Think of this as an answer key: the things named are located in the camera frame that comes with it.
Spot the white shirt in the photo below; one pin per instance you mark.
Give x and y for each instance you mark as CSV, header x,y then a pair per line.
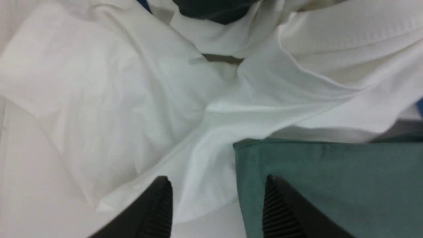
x,y
124,95

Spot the green long-sleeved shirt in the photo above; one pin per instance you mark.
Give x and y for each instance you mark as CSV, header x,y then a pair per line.
x,y
371,190

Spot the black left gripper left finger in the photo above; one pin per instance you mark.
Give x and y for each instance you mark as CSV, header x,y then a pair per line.
x,y
149,216

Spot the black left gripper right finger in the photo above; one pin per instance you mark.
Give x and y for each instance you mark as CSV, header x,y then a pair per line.
x,y
287,214

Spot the blue shirt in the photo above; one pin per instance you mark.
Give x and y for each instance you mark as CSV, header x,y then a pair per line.
x,y
419,106

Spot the dark grey shirt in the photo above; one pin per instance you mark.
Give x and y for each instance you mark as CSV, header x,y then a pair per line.
x,y
218,11

